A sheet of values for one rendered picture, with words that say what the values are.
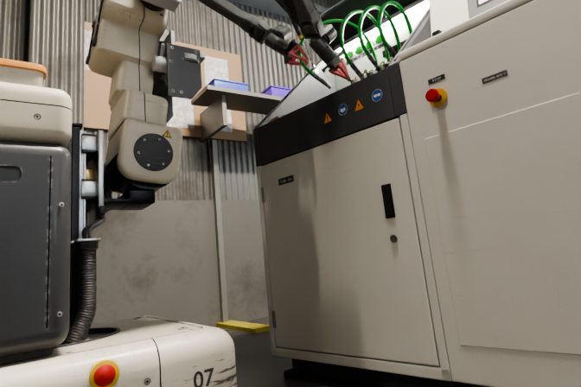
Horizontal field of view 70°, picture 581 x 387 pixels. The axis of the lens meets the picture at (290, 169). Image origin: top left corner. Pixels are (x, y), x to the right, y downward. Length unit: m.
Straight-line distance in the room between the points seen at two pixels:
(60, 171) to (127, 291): 2.07
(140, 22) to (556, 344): 1.30
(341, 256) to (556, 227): 0.61
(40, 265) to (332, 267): 0.85
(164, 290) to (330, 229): 1.82
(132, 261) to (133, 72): 1.87
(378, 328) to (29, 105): 1.05
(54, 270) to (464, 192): 0.94
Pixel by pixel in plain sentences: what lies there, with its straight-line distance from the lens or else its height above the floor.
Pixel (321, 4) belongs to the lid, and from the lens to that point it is 2.16.
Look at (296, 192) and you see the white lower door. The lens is 1.51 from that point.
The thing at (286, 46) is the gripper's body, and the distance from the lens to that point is 1.75.
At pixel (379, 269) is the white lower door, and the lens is 1.29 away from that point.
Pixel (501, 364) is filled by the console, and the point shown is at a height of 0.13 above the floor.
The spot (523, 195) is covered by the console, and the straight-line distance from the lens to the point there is 1.10.
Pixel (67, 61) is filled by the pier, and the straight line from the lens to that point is 3.04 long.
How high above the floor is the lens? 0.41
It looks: 12 degrees up
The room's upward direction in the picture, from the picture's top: 6 degrees counter-clockwise
